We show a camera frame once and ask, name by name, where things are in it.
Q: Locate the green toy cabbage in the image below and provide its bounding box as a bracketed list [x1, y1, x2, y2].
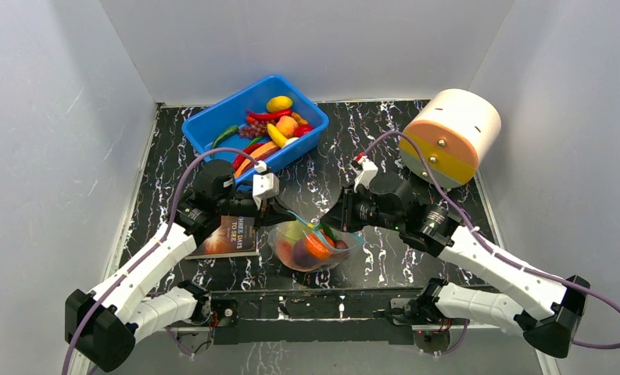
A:
[281, 220, 311, 245]

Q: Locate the clear zip top bag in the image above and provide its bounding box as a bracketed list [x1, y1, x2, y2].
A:
[267, 216, 364, 273]

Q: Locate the purple toy eggplant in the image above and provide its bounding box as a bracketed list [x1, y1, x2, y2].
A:
[291, 238, 318, 270]

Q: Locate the orange toy orange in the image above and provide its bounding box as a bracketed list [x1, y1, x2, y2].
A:
[306, 233, 335, 260]

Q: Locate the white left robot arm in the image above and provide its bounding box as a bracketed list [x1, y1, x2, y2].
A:
[62, 157, 294, 374]

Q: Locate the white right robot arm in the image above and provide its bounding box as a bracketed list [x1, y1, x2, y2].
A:
[320, 173, 589, 359]

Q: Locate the three days to see book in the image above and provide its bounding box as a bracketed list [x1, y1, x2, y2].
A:
[185, 216, 260, 260]

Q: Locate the blue plastic bin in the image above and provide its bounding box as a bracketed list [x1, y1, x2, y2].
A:
[181, 75, 329, 172]

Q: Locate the dark green toy pepper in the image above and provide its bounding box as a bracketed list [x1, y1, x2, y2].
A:
[211, 125, 239, 149]

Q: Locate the yellow toy banana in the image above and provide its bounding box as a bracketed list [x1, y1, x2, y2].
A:
[267, 123, 288, 148]

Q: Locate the purple toy grape bunch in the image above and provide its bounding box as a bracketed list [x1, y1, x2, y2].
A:
[238, 122, 267, 139]

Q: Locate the red toy tomato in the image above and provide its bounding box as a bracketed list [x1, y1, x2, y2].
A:
[293, 124, 314, 138]

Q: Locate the orange toy peach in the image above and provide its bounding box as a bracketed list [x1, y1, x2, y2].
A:
[275, 116, 299, 138]

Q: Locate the cream cylinder with coloured face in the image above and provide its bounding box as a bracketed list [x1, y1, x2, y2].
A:
[403, 88, 501, 189]

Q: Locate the red toy chili pepper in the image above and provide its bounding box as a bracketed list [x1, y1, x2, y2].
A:
[245, 109, 292, 123]

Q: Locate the yellow toy lemon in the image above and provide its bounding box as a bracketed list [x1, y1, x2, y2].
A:
[266, 95, 293, 113]

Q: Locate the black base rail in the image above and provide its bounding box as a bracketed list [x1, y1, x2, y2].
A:
[156, 289, 453, 348]

